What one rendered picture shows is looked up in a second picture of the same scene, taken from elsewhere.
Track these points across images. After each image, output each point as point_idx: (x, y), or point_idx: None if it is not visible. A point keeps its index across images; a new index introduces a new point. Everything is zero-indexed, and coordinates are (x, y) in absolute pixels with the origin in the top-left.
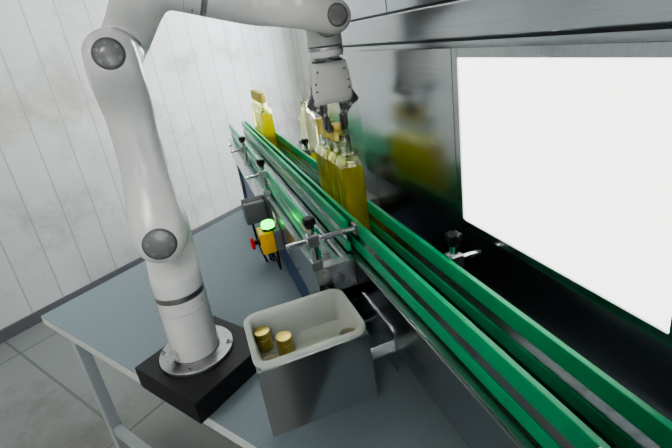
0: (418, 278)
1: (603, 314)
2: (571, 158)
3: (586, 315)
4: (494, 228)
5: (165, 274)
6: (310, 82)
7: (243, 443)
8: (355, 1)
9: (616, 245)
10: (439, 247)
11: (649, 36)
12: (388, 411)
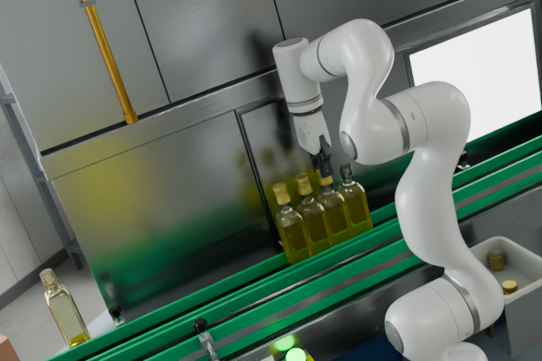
0: (496, 172)
1: (508, 135)
2: (491, 69)
3: (501, 144)
4: None
5: (474, 351)
6: (321, 130)
7: None
8: (218, 67)
9: (517, 93)
10: None
11: (498, 10)
12: None
